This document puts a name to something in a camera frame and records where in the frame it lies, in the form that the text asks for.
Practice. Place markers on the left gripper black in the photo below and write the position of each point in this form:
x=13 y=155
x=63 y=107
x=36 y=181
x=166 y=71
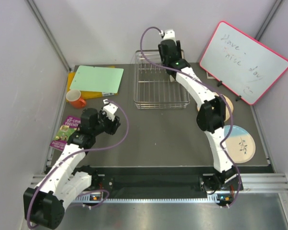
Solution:
x=113 y=125

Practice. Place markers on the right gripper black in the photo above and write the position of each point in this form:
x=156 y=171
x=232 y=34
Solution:
x=177 y=50

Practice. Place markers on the blue cream plate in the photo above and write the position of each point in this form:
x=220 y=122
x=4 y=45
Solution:
x=240 y=145

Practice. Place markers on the beige bird plate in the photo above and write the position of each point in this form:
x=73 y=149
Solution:
x=172 y=78

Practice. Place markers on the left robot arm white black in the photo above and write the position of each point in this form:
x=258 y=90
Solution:
x=46 y=203

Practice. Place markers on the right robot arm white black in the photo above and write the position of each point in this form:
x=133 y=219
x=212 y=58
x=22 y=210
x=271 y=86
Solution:
x=211 y=116

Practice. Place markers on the purple treehouse book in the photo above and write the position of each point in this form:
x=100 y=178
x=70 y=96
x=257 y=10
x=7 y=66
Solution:
x=69 y=126

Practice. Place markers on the orange ceramic mug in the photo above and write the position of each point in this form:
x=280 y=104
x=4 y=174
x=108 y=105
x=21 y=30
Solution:
x=74 y=97

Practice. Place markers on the green plastic cutting board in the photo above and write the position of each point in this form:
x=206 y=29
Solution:
x=97 y=79

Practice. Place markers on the pink framed whiteboard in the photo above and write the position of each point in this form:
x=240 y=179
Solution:
x=245 y=66

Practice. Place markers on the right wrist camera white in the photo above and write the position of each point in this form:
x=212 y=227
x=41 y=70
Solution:
x=168 y=35

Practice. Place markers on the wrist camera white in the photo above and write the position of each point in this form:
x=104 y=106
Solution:
x=168 y=35
x=110 y=109

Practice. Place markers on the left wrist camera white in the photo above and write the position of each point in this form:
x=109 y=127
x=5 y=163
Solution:
x=110 y=109

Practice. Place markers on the metal wire dish rack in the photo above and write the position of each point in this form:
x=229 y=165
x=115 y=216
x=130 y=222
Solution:
x=153 y=88

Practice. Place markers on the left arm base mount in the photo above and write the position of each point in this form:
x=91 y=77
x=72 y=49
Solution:
x=101 y=182

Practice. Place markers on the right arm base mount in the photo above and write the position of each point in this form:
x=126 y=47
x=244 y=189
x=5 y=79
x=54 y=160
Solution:
x=213 y=184

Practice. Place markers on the aluminium frame rail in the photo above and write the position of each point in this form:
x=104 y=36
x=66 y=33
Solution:
x=259 y=183

